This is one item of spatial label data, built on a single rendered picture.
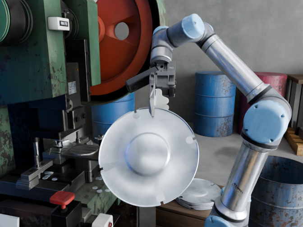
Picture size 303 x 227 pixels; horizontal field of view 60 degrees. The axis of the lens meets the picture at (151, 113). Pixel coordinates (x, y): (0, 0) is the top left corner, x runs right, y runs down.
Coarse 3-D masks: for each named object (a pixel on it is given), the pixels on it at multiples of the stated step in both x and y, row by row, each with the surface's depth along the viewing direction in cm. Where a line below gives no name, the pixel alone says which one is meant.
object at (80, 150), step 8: (80, 144) 127; (64, 152) 117; (72, 152) 116; (80, 152) 116; (88, 152) 116; (96, 152) 117; (80, 160) 115; (88, 160) 115; (96, 160) 111; (80, 168) 116; (88, 168) 115; (96, 168) 121; (88, 176) 116; (96, 176) 122
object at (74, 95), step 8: (72, 64) 113; (72, 72) 114; (72, 80) 114; (72, 88) 114; (72, 96) 115; (72, 104) 113; (80, 104) 122; (40, 112) 112; (48, 112) 111; (56, 112) 110; (64, 112) 110; (72, 112) 111; (80, 112) 117; (40, 120) 113; (48, 120) 112; (56, 120) 111; (64, 120) 111; (72, 120) 112; (80, 120) 117; (40, 128) 114; (48, 128) 113; (56, 128) 112; (64, 128) 111; (72, 128) 113
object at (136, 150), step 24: (120, 120) 81; (144, 120) 80; (168, 120) 78; (120, 144) 78; (144, 144) 76; (168, 144) 76; (192, 144) 75; (120, 168) 75; (144, 168) 73; (168, 168) 73; (192, 168) 72; (120, 192) 72; (144, 192) 71; (168, 192) 70
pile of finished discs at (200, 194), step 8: (192, 184) 167; (200, 184) 167; (208, 184) 167; (184, 192) 158; (192, 192) 157; (200, 192) 157; (208, 192) 158; (216, 192) 158; (176, 200) 155; (184, 200) 149; (192, 200) 150; (200, 200) 150; (208, 200) 150; (200, 208) 147; (208, 208) 148
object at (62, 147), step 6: (60, 144) 127; (66, 144) 127; (72, 144) 127; (54, 150) 119; (60, 150) 119; (42, 156) 117; (48, 156) 117; (54, 156) 116; (60, 156) 115; (54, 162) 116; (60, 162) 116
